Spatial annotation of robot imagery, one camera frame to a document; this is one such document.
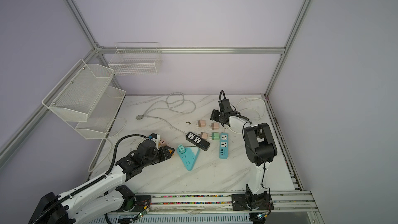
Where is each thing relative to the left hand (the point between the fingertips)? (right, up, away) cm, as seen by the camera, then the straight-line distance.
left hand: (171, 152), depth 81 cm
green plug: (+25, +6, +14) cm, 29 cm away
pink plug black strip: (+25, +12, +19) cm, 34 cm away
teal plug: (+5, +1, +3) cm, 6 cm away
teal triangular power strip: (+9, -3, +5) cm, 11 cm away
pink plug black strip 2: (+16, +14, +20) cm, 29 cm away
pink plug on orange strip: (-5, +4, +5) cm, 8 cm away
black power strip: (+14, +4, +11) cm, 18 cm away
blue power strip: (+30, +1, +9) cm, 31 cm away
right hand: (+24, +19, +18) cm, 36 cm away
